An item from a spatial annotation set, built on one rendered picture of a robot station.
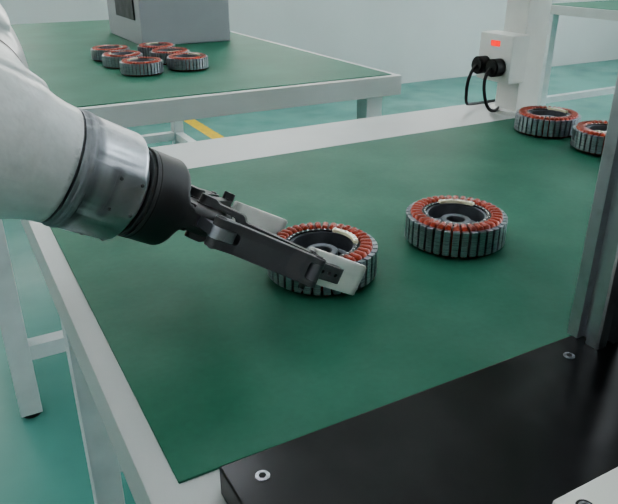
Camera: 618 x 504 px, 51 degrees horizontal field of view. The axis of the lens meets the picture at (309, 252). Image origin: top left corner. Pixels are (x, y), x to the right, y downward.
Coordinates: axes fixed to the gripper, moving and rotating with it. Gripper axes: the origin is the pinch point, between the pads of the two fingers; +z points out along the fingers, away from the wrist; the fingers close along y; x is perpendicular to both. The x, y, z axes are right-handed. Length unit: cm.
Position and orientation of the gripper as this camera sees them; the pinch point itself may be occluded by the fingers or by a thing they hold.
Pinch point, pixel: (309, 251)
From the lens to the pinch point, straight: 65.4
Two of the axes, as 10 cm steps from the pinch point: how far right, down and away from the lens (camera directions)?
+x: 4.1, -9.0, -1.1
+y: 5.6, 3.5, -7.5
